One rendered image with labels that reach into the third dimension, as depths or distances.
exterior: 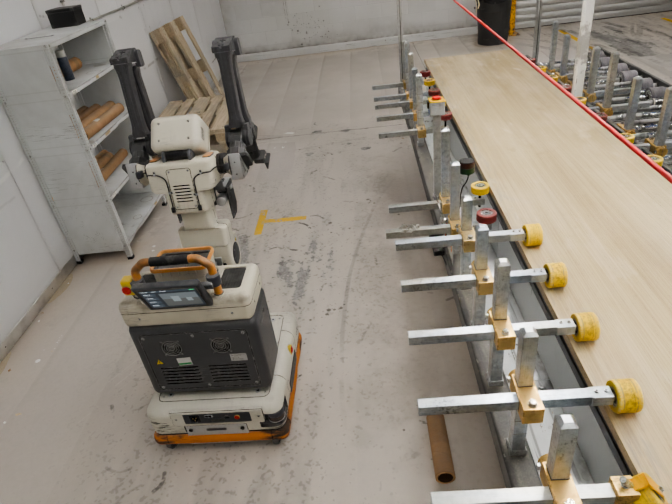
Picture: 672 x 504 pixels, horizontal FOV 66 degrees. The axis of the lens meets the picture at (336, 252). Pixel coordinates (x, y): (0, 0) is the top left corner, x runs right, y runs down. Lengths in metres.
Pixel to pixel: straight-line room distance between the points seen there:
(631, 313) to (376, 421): 1.27
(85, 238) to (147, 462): 2.06
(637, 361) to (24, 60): 3.53
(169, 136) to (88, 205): 1.94
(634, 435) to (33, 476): 2.48
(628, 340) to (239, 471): 1.66
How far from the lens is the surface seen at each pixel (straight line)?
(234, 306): 2.07
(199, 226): 2.35
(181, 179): 2.22
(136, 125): 2.44
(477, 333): 1.54
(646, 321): 1.77
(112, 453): 2.83
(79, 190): 4.06
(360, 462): 2.43
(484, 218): 2.18
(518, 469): 1.58
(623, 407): 1.44
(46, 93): 3.86
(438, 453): 2.35
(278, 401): 2.35
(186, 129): 2.22
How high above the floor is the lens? 1.99
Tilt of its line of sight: 33 degrees down
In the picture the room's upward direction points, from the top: 8 degrees counter-clockwise
